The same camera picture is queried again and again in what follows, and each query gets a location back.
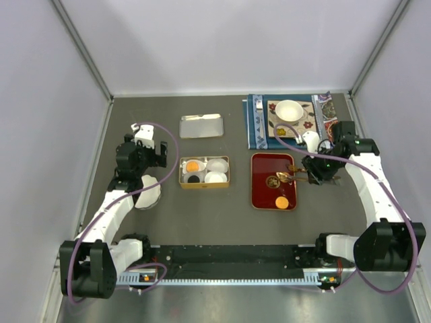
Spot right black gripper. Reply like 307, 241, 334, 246
301, 144, 343, 185

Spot metal tongs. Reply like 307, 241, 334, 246
287, 164, 341, 185

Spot orange cookie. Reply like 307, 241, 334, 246
186, 161, 199, 172
275, 196, 289, 209
275, 172, 293, 183

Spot black cookie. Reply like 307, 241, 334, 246
187, 175, 201, 183

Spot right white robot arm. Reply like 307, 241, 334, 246
301, 121, 413, 272

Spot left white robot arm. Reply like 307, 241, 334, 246
59, 138, 168, 303

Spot white scalloped dish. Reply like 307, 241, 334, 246
135, 175, 161, 209

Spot floral square plate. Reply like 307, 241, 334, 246
267, 100, 317, 138

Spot gold cookie tin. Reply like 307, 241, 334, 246
178, 156, 230, 189

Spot patterned colourful cloth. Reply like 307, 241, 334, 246
312, 92, 338, 143

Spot red lacquer tray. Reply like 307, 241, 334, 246
251, 153, 298, 211

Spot white paper cup back-left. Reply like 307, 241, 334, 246
183, 159, 205, 174

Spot white paper cup front-left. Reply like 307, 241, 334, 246
183, 172, 205, 184

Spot silver tin lid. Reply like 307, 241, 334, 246
179, 114, 224, 139

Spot white bowl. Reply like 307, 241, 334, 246
275, 100, 304, 122

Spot white paper cup front-right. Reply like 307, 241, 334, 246
204, 171, 228, 184

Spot white paper cup back-right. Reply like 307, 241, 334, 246
206, 158, 229, 173

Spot blue cloth napkin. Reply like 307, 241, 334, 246
242, 94, 312, 150

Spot silver fork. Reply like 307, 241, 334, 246
256, 100, 265, 139

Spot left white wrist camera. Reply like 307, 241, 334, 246
131, 123, 155, 149

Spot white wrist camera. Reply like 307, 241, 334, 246
296, 131, 321, 153
131, 123, 155, 149

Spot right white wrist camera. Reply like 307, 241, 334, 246
296, 131, 321, 153

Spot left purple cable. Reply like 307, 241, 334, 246
67, 121, 179, 303

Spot purple cable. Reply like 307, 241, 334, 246
274, 123, 420, 295
67, 121, 179, 303

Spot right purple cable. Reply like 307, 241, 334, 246
274, 123, 420, 295

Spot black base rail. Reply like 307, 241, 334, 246
143, 245, 320, 280

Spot left aluminium frame post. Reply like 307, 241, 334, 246
48, 0, 114, 102

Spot aluminium frame post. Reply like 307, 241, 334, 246
348, 0, 411, 99
48, 0, 114, 102

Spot right aluminium frame post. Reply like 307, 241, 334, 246
348, 0, 411, 99

